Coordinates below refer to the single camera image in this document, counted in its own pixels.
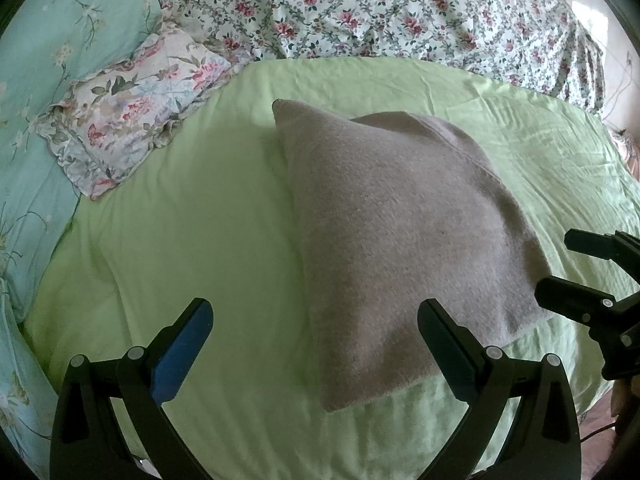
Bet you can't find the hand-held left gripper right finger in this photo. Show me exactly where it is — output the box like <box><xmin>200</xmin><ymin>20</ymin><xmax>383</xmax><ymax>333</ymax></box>
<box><xmin>415</xmin><ymin>298</ymin><xmax>582</xmax><ymax>480</ymax></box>

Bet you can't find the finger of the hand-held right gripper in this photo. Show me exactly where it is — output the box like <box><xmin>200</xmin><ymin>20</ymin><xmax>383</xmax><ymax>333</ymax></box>
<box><xmin>564</xmin><ymin>228</ymin><xmax>640</xmax><ymax>281</ymax></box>
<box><xmin>534</xmin><ymin>276</ymin><xmax>640</xmax><ymax>382</ymax></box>

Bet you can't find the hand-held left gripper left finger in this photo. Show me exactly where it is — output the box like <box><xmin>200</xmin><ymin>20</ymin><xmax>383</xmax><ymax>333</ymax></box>
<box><xmin>49</xmin><ymin>297</ymin><xmax>216</xmax><ymax>480</ymax></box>

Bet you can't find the grey-beige knit sweater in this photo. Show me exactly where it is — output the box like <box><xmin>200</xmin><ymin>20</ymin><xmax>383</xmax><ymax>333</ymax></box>
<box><xmin>272</xmin><ymin>99</ymin><xmax>553</xmax><ymax>413</ymax></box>

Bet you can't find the pink cloth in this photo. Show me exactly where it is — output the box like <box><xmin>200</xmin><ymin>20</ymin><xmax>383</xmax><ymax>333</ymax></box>
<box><xmin>614</xmin><ymin>129</ymin><xmax>640</xmax><ymax>178</ymax></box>

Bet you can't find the light green bedsheet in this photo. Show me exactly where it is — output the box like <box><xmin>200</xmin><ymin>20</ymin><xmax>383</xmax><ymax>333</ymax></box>
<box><xmin>22</xmin><ymin>57</ymin><xmax>640</xmax><ymax>480</ymax></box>

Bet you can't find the ruffled floral pillow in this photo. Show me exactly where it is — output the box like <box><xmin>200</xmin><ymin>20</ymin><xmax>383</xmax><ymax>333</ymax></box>
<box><xmin>35</xmin><ymin>27</ymin><xmax>236</xmax><ymax>202</ymax></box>

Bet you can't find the floral quilt with red flowers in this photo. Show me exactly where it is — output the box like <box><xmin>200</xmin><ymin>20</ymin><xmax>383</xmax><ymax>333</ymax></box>
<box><xmin>152</xmin><ymin>0</ymin><xmax>608</xmax><ymax>116</ymax></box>

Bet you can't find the teal floral duvet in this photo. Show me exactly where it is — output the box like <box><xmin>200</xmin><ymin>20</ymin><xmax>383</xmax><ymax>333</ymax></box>
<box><xmin>0</xmin><ymin>0</ymin><xmax>163</xmax><ymax>480</ymax></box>

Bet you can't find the thin wall cable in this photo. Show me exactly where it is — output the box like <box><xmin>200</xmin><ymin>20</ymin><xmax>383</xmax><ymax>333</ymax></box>
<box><xmin>606</xmin><ymin>52</ymin><xmax>635</xmax><ymax>112</ymax></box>

